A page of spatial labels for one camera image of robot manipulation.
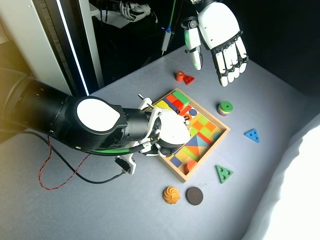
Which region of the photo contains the orange swirl toy cookie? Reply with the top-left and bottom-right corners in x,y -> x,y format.
162,185 -> 181,205

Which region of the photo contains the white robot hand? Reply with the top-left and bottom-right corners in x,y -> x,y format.
156,106 -> 194,158
180,0 -> 250,88

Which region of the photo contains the white connector stick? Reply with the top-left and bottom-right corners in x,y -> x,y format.
161,29 -> 176,57

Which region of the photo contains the black column with light strip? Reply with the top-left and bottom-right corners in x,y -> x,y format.
32,0 -> 100,97

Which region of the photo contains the white board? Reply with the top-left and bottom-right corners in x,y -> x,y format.
91,11 -> 131,30

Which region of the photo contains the plain yellow cube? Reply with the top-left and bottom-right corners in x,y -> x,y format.
153,100 -> 173,110

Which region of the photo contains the white post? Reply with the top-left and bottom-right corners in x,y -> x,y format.
78,0 -> 105,88

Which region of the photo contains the green triangle with holes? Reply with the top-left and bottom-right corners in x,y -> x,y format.
215,164 -> 235,185

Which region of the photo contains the grey table cloth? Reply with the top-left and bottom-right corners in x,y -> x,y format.
0,46 -> 320,240

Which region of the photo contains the black cable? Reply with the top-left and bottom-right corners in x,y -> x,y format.
23,130 -> 127,185

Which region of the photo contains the wooden block tray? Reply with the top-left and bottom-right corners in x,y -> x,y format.
151,87 -> 231,183

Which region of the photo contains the brown chocolate toy cookie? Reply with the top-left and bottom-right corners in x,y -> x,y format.
185,186 -> 204,206

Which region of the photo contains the red triangle with holes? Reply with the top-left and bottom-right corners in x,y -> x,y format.
182,74 -> 196,86

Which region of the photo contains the white cabinet panel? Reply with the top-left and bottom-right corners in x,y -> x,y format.
0,0 -> 75,97

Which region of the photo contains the spare white robot hand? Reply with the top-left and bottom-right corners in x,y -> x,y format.
119,0 -> 152,23

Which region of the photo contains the multicolour stacked ring tower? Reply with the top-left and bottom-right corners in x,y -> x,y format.
216,100 -> 234,118

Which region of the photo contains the blue triangle with holes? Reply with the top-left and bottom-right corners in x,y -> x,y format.
244,128 -> 261,144

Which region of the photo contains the red and black twisted wire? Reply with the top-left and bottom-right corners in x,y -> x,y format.
38,134 -> 91,190

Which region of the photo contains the green rectangular block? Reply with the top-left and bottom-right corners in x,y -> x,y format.
172,90 -> 191,105

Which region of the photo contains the green cable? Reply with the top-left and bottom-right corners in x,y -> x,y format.
168,0 -> 178,32

